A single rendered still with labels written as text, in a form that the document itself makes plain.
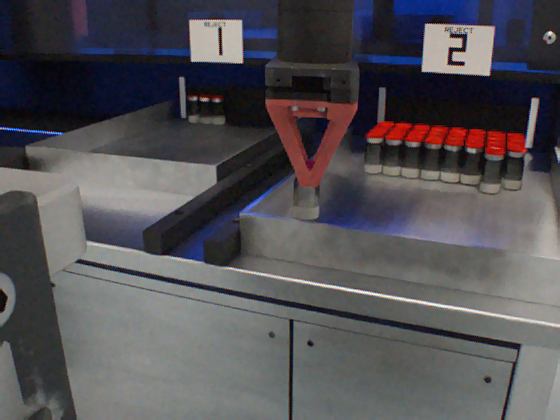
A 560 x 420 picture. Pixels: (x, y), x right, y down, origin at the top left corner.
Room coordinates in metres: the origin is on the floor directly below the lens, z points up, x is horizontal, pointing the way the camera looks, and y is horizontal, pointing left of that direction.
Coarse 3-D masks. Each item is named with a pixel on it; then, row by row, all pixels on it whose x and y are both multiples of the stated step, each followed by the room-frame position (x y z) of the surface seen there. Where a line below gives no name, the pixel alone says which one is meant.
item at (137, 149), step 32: (96, 128) 0.75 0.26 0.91; (128, 128) 0.82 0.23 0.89; (160, 128) 0.87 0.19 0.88; (192, 128) 0.87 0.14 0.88; (224, 128) 0.87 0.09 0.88; (256, 128) 0.87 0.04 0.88; (32, 160) 0.63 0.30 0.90; (64, 160) 0.61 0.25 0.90; (96, 160) 0.60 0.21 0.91; (128, 160) 0.58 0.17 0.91; (160, 160) 0.56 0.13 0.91; (192, 160) 0.68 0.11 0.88; (224, 160) 0.56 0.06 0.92; (192, 192) 0.55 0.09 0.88
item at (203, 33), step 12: (192, 24) 0.84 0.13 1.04; (204, 24) 0.84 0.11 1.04; (216, 24) 0.83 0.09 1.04; (228, 24) 0.82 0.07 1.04; (240, 24) 0.81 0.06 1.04; (192, 36) 0.84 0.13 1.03; (204, 36) 0.84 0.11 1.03; (216, 36) 0.83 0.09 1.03; (228, 36) 0.82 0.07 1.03; (240, 36) 0.81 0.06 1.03; (192, 48) 0.84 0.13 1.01; (204, 48) 0.84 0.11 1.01; (216, 48) 0.83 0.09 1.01; (228, 48) 0.82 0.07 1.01; (240, 48) 0.81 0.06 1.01; (192, 60) 0.84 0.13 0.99; (204, 60) 0.84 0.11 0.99; (216, 60) 0.83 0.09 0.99; (228, 60) 0.82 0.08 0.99; (240, 60) 0.81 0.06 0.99
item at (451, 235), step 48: (288, 192) 0.50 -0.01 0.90; (336, 192) 0.55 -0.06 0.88; (384, 192) 0.55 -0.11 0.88; (432, 192) 0.55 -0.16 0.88; (480, 192) 0.55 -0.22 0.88; (528, 192) 0.56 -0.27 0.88; (288, 240) 0.39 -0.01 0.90; (336, 240) 0.38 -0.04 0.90; (384, 240) 0.37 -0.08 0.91; (432, 240) 0.35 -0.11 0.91; (480, 240) 0.43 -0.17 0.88; (528, 240) 0.43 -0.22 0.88; (480, 288) 0.34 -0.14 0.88; (528, 288) 0.33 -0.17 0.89
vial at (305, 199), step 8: (296, 184) 0.43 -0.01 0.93; (296, 192) 0.43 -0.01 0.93; (304, 192) 0.42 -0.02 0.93; (312, 192) 0.43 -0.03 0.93; (296, 200) 0.43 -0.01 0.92; (304, 200) 0.42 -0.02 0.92; (312, 200) 0.43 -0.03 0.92; (296, 208) 0.43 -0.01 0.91; (304, 208) 0.42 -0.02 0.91; (312, 208) 0.43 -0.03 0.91; (296, 216) 0.43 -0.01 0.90; (304, 216) 0.42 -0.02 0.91; (312, 216) 0.43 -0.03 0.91
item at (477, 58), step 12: (432, 24) 0.72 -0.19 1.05; (444, 24) 0.71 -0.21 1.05; (432, 36) 0.72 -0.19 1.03; (444, 36) 0.71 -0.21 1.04; (468, 36) 0.70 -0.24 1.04; (480, 36) 0.70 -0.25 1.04; (492, 36) 0.69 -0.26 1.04; (432, 48) 0.72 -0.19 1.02; (444, 48) 0.71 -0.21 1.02; (468, 48) 0.70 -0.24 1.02; (480, 48) 0.70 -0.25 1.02; (432, 60) 0.72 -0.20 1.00; (444, 60) 0.71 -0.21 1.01; (456, 60) 0.71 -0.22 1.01; (468, 60) 0.70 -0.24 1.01; (480, 60) 0.70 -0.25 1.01; (444, 72) 0.71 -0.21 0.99; (456, 72) 0.71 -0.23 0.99; (468, 72) 0.70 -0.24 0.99; (480, 72) 0.70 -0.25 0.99
